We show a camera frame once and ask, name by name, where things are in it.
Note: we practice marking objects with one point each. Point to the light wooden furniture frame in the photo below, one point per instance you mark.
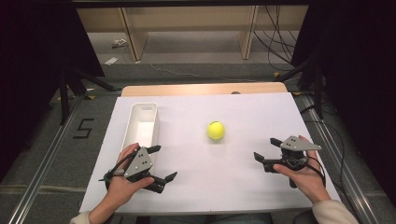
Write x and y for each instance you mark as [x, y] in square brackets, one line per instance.
[134, 37]

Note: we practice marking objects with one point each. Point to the black curtain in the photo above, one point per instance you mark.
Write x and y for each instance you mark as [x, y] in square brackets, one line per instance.
[34, 62]
[358, 77]

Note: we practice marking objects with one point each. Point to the person's right hand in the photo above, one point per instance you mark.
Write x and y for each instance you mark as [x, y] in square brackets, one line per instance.
[308, 182]

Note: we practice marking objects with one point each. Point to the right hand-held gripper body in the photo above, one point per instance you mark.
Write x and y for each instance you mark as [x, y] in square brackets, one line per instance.
[295, 144]

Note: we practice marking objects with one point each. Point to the person's left hand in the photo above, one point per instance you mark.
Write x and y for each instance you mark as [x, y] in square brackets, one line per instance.
[121, 188]

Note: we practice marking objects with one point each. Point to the small white and black device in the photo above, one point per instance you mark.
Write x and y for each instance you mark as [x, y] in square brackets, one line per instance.
[120, 43]

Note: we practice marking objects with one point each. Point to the white plastic bin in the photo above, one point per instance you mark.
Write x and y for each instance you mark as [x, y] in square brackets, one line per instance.
[141, 130]

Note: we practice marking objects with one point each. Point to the yellow tennis ball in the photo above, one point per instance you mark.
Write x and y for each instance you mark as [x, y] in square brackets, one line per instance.
[215, 130]

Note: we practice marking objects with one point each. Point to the metal floor rail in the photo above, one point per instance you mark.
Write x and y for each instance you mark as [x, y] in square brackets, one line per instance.
[342, 174]
[40, 174]

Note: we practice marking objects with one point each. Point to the black tripod stand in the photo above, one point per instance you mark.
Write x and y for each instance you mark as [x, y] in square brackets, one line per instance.
[64, 96]
[317, 93]

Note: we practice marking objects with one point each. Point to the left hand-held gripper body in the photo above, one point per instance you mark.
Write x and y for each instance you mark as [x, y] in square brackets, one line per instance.
[139, 165]

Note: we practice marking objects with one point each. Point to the white board sheet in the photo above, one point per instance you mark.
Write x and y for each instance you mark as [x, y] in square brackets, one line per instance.
[218, 174]

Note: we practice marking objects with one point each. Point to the white paper slip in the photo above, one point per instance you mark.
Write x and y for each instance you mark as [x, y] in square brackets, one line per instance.
[111, 61]

